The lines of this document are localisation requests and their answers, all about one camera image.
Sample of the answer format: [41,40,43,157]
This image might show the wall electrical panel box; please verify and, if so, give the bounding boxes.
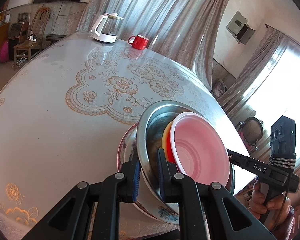
[226,11,255,45]

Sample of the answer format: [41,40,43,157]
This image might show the lace patterned tablecloth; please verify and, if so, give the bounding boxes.
[65,46,208,124]

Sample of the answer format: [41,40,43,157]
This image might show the right hand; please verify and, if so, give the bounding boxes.
[248,181,294,239]

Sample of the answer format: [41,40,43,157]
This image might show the pink bag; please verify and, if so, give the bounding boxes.
[0,40,9,63]

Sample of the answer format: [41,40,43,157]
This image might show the beige window curtain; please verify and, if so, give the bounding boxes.
[77,0,229,88]

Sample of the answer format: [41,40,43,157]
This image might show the stainless steel bowl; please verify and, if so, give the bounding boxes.
[136,101,235,196]

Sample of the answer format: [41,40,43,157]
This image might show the wooden chair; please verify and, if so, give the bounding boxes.
[13,7,51,70]

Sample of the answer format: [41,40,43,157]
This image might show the yellow plastic bowl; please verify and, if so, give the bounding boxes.
[161,121,175,163]

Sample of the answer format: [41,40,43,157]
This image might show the dark chair by window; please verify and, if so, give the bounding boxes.
[235,117,264,146]

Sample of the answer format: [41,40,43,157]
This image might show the red mug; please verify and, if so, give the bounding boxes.
[127,35,149,50]

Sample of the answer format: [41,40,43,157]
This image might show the red plastic bowl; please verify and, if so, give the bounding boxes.
[164,112,230,186]

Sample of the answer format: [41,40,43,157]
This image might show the white glass electric kettle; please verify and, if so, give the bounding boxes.
[90,12,123,44]

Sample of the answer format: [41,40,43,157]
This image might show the side window curtain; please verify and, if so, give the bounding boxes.
[217,25,300,119]

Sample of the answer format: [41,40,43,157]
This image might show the large purple floral plate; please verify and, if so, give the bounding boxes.
[117,123,151,217]

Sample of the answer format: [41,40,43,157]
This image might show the white plate red characters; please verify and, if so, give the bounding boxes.
[141,171,179,225]

